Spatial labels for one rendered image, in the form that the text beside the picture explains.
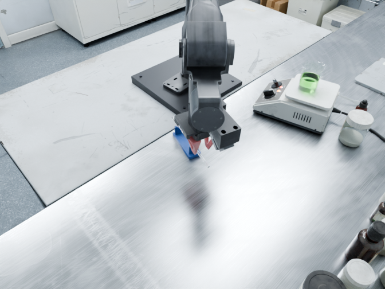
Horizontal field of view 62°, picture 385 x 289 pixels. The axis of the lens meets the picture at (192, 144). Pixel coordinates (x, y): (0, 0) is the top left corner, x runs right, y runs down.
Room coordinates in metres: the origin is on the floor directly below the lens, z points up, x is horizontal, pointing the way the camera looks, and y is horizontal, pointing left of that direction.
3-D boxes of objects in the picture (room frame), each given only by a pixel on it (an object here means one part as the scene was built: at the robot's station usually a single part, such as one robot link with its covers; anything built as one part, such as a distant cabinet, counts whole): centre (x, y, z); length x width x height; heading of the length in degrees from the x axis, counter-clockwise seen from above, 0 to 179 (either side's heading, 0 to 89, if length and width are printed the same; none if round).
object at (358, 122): (0.60, -0.41, 0.94); 0.06 x 0.06 x 0.08
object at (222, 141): (0.46, -0.05, 1.07); 0.11 x 0.07 x 0.06; 27
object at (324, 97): (0.70, -0.32, 0.98); 0.12 x 0.12 x 0.01; 60
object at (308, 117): (0.71, -0.30, 0.94); 0.22 x 0.13 x 0.08; 60
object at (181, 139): (0.58, 0.02, 0.92); 0.10 x 0.03 x 0.04; 27
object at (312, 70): (0.70, -0.31, 1.02); 0.06 x 0.05 x 0.08; 101
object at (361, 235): (0.28, -0.32, 0.95); 0.04 x 0.04 x 0.11
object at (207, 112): (0.46, -0.03, 1.17); 0.12 x 0.09 x 0.12; 3
